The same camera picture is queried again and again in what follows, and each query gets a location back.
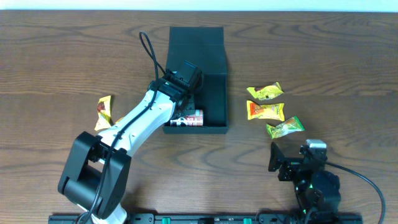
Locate red Pringles can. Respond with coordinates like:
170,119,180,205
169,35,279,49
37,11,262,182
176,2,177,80
170,110,204,127

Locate yellow brown snack packet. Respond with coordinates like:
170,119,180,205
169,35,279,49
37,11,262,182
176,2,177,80
95,95,111,131

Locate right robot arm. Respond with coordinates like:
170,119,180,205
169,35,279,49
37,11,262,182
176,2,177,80
268,139,342,223

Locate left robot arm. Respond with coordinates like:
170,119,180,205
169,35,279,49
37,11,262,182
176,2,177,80
58,61,204,223

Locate green yellow snack packet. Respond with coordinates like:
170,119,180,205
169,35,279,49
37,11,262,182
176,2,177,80
266,116,305,139

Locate yellow peanut butter packet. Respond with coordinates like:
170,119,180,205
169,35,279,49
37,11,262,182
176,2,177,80
246,100,285,121

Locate dark green open box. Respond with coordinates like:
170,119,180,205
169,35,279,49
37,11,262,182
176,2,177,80
162,27,228,134

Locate yellow chocolate snack packet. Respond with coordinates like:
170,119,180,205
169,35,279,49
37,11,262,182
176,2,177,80
247,82,284,101

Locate black mounting rail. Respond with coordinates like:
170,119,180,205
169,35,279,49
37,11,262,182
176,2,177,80
47,212,364,224

